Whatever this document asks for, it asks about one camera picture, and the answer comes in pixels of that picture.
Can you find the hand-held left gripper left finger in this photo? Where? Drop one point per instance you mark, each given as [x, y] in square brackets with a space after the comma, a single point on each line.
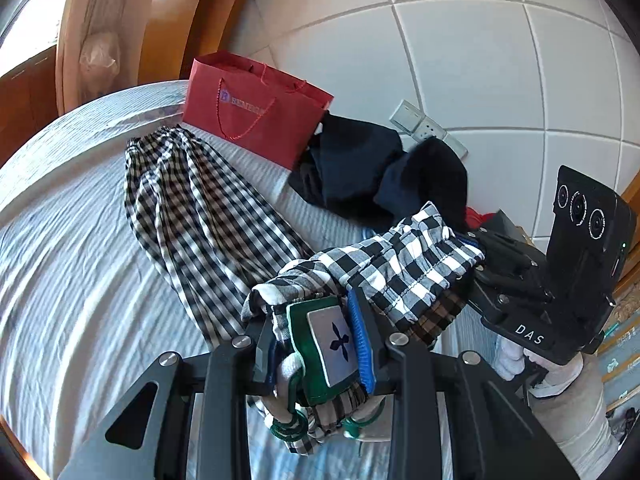
[225, 385]

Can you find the wooden headboard frame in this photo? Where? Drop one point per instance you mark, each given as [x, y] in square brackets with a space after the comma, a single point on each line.
[200, 15]
[631, 240]

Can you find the white wall switch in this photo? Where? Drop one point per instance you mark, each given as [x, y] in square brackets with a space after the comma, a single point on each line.
[406, 115]

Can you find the red paper shopping bag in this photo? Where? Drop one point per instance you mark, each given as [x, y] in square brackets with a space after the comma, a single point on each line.
[260, 115]

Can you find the small red item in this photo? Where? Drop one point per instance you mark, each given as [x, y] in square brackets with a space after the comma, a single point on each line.
[475, 219]

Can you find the white wall socket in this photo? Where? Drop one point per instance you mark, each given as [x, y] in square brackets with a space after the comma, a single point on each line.
[432, 130]

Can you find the light blue striped bed sheet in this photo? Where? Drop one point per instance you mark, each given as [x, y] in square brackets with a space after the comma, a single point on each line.
[75, 260]

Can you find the white padded headboard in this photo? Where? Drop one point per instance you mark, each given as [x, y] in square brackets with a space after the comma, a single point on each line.
[475, 50]

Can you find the person's right forearm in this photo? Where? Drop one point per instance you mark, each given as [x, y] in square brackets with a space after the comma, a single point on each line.
[575, 425]

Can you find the person's right hand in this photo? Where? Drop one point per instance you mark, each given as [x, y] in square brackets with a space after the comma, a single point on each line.
[510, 360]

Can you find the dark navy garment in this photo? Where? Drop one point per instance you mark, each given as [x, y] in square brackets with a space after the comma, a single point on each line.
[350, 160]

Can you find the black white checkered pants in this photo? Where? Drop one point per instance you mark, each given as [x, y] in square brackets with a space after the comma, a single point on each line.
[200, 210]

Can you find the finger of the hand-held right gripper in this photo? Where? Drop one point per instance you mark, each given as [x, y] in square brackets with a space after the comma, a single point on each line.
[505, 247]
[515, 285]

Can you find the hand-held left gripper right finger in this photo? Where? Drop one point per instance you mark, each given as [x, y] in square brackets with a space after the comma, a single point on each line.
[362, 340]

